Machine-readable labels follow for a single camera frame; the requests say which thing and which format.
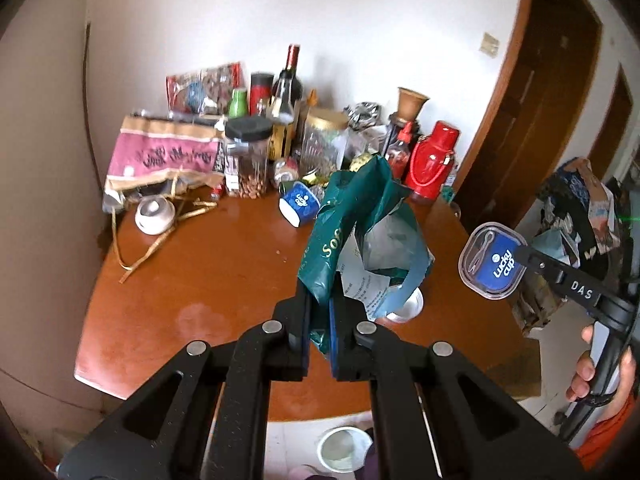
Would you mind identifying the blue lucky cup lid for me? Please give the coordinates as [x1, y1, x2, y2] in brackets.
[458, 222, 526, 300]

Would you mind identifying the green plastic shopping bag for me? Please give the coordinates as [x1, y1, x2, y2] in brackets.
[297, 156, 434, 356]

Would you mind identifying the blue lucky paper cup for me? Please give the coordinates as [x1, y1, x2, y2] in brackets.
[279, 181, 320, 228]

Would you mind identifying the white trash bucket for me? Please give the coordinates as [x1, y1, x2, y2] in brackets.
[317, 426, 373, 474]

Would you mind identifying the person's right hand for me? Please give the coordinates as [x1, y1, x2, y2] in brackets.
[565, 324, 637, 424]

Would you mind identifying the pile of clothes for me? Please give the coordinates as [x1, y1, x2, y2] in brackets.
[514, 156, 624, 331]

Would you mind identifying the wooden table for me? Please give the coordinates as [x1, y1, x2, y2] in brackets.
[75, 195, 541, 399]

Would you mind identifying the white round bowl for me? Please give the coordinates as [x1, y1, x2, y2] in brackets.
[134, 196, 176, 236]

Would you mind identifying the red thermos jug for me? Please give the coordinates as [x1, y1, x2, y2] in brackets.
[405, 120, 460, 202]

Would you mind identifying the clear jar black lid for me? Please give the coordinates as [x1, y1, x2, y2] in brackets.
[224, 116, 272, 200]

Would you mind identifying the red cap sauce bottle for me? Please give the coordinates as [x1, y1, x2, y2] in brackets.
[386, 122, 413, 181]

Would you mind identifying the dark wooden door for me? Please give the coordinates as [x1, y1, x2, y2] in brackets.
[454, 0, 601, 231]

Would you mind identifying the pink gift bag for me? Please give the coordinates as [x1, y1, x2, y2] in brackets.
[102, 110, 224, 214]

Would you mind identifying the yellow label liquor bottle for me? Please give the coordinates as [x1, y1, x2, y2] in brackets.
[268, 84, 295, 162]

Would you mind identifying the clear jar gold lid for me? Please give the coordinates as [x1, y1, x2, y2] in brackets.
[300, 107, 348, 177]

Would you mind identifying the brown clay vase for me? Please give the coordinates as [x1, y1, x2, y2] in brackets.
[397, 87, 428, 122]

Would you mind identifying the green bottle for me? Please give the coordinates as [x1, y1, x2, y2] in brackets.
[228, 88, 250, 118]

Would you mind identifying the red snack packet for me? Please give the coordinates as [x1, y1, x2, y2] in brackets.
[165, 62, 242, 115]

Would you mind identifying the dark wine bottle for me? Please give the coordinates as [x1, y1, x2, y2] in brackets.
[272, 44, 303, 105]

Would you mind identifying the red cylindrical can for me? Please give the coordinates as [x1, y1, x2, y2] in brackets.
[248, 73, 273, 116]

